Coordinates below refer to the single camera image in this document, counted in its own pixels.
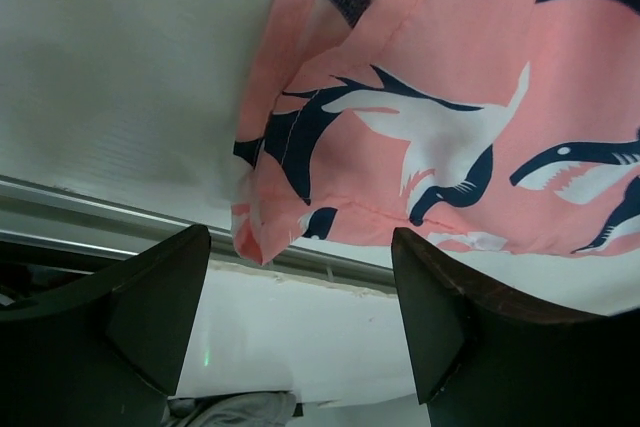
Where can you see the grey cloth below table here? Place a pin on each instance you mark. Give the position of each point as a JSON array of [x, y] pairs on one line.
[[247, 409]]

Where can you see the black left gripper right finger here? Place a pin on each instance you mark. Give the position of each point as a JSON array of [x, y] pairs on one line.
[[486, 354]]

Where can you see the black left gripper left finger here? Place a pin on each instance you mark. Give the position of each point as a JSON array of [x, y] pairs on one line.
[[107, 349]]

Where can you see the pink shark print shorts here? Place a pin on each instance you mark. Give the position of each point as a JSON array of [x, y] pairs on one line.
[[482, 125]]

